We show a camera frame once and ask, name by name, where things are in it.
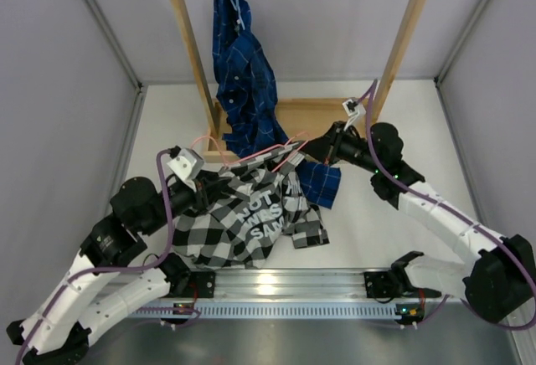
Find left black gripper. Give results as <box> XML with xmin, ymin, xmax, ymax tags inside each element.
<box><xmin>141</xmin><ymin>169</ymin><xmax>231</xmax><ymax>236</ymax></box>

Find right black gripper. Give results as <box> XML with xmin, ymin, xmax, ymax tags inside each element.
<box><xmin>301</xmin><ymin>121</ymin><xmax>382</xmax><ymax>174</ymax></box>

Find pink wire hanger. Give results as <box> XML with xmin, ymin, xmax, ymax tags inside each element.
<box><xmin>190</xmin><ymin>131</ymin><xmax>310</xmax><ymax>167</ymax></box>

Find black white checkered shirt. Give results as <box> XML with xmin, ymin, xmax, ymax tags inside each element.
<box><xmin>173</xmin><ymin>145</ymin><xmax>329</xmax><ymax>270</ymax></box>

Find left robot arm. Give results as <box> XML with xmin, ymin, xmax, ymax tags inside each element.
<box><xmin>7</xmin><ymin>171</ymin><xmax>228</xmax><ymax>364</ymax></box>

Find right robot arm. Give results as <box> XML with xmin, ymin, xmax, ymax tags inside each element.
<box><xmin>302</xmin><ymin>121</ymin><xmax>535</xmax><ymax>324</ymax></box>

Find blue plaid shirt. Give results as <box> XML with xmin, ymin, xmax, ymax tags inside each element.
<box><xmin>211</xmin><ymin>0</ymin><xmax>343</xmax><ymax>210</ymax></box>

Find light blue hanger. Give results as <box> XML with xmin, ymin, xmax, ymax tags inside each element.
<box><xmin>232</xmin><ymin>0</ymin><xmax>245</xmax><ymax>33</ymax></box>

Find wooden clothes rack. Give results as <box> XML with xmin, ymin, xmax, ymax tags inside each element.
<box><xmin>162</xmin><ymin>0</ymin><xmax>438</xmax><ymax>165</ymax></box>

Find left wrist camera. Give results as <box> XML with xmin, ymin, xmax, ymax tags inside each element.
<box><xmin>167</xmin><ymin>147</ymin><xmax>204</xmax><ymax>183</ymax></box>

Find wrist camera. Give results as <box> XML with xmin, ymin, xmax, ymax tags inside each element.
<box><xmin>343</xmin><ymin>97</ymin><xmax>366</xmax><ymax>131</ymax></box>
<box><xmin>167</xmin><ymin>147</ymin><xmax>204</xmax><ymax>183</ymax></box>

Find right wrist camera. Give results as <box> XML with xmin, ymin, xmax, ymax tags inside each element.
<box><xmin>343</xmin><ymin>97</ymin><xmax>366</xmax><ymax>131</ymax></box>

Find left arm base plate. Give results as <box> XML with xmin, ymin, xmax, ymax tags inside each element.
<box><xmin>183</xmin><ymin>271</ymin><xmax>216</xmax><ymax>299</ymax></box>

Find aluminium mounting rail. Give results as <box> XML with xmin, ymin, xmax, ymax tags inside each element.
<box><xmin>66</xmin><ymin>267</ymin><xmax>524</xmax><ymax>302</ymax></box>

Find slotted cable duct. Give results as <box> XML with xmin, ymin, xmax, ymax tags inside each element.
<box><xmin>130</xmin><ymin>301</ymin><xmax>422</xmax><ymax>321</ymax></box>

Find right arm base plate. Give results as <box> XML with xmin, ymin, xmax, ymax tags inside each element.
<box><xmin>363</xmin><ymin>271</ymin><xmax>395</xmax><ymax>301</ymax></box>

